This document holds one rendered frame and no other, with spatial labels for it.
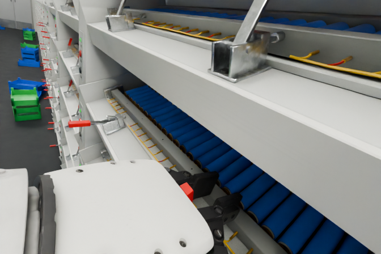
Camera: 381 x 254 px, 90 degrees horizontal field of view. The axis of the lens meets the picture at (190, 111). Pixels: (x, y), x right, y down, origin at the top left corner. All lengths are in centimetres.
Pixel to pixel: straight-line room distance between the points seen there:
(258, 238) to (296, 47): 18
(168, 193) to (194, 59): 12
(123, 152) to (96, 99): 24
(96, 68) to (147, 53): 34
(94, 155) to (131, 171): 49
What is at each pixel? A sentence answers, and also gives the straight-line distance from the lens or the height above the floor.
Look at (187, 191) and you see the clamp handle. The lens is 18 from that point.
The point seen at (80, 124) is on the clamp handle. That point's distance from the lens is 40.
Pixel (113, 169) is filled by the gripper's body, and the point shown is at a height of 100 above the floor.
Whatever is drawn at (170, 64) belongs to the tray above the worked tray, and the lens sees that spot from 18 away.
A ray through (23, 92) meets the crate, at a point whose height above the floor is 18.
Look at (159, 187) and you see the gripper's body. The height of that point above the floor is 99.
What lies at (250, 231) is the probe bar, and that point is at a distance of 24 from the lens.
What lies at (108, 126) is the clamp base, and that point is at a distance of 41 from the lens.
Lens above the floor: 111
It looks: 21 degrees down
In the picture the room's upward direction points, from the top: 13 degrees clockwise
